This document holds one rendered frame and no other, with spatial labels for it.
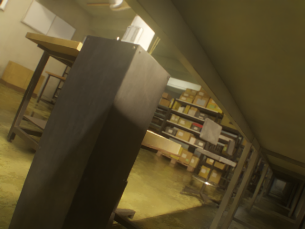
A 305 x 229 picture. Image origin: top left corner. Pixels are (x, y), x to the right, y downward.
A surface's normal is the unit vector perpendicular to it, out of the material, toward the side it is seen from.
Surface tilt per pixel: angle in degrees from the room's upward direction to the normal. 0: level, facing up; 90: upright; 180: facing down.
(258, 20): 180
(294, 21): 180
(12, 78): 90
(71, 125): 90
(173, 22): 90
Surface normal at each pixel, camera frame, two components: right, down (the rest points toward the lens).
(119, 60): -0.43, -0.25
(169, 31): 0.78, 0.30
